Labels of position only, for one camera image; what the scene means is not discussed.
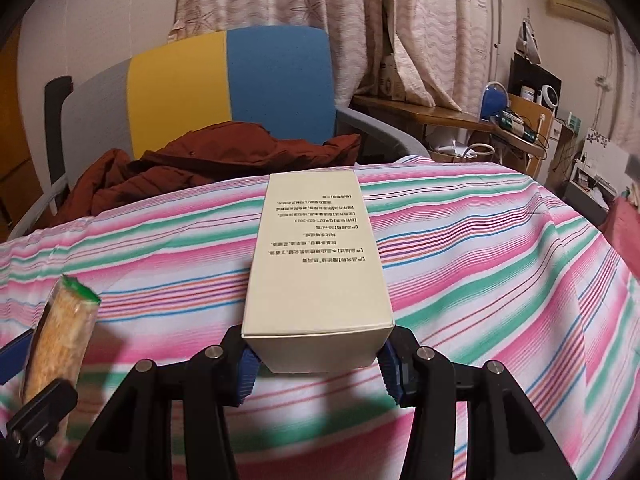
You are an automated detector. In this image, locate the white metal stand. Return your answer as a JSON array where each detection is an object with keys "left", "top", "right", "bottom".
[{"left": 489, "top": 0, "right": 531, "bottom": 86}]

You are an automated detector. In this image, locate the white bag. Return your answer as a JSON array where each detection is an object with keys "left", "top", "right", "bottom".
[{"left": 427, "top": 141, "right": 497, "bottom": 166}]

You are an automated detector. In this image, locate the beige air conditioner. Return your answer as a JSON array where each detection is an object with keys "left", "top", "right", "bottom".
[{"left": 547, "top": 0, "right": 613, "bottom": 33}]

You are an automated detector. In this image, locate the pink blanket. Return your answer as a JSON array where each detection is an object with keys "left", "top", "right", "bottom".
[{"left": 602, "top": 195, "right": 640, "bottom": 281}]

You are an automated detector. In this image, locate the brown cardboard panel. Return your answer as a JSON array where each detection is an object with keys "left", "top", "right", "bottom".
[{"left": 506, "top": 92, "right": 556, "bottom": 161}]

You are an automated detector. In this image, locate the small brown carton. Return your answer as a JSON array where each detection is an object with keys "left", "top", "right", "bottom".
[{"left": 380, "top": 55, "right": 407, "bottom": 102}]

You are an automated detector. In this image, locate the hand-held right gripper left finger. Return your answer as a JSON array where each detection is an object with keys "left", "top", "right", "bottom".
[{"left": 70, "top": 325, "right": 261, "bottom": 480}]

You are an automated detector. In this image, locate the grey yellow blue chair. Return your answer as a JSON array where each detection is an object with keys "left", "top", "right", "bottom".
[{"left": 7, "top": 25, "right": 431, "bottom": 241}]

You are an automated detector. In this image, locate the dark red jacket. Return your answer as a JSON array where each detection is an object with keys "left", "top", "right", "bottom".
[{"left": 50, "top": 121, "right": 362, "bottom": 228}]

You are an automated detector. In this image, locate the beige cardboard box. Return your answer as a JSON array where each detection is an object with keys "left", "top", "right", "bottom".
[{"left": 241, "top": 172, "right": 396, "bottom": 375}]

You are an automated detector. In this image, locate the clothes iron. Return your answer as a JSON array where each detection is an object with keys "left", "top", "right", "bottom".
[{"left": 517, "top": 19, "right": 543, "bottom": 66}]

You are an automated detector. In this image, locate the striped pink green tablecloth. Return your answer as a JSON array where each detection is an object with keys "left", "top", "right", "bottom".
[{"left": 0, "top": 152, "right": 640, "bottom": 480}]

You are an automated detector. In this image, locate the patterned beige curtain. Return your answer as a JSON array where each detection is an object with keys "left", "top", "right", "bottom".
[
  {"left": 167, "top": 0, "right": 493, "bottom": 111},
  {"left": 612, "top": 20, "right": 640, "bottom": 156}
]

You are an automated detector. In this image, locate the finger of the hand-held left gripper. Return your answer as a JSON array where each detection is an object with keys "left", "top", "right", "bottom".
[
  {"left": 0, "top": 330, "right": 35, "bottom": 386},
  {"left": 0, "top": 379, "right": 80, "bottom": 463}
]

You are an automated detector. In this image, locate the wooden desk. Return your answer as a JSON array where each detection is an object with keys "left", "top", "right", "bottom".
[{"left": 350, "top": 94, "right": 546, "bottom": 158}]

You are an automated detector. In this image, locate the grey storage unit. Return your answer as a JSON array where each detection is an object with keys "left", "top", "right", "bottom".
[{"left": 564, "top": 127, "right": 632, "bottom": 226}]

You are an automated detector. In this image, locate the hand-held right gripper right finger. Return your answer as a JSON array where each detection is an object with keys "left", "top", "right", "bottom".
[{"left": 376, "top": 327, "right": 576, "bottom": 480}]

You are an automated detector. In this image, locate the orange wooden wardrobe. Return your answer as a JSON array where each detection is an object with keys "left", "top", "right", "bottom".
[{"left": 0, "top": 45, "right": 38, "bottom": 241}]

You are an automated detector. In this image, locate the clear snack packet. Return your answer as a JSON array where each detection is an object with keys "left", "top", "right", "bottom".
[{"left": 21, "top": 275, "right": 102, "bottom": 406}]

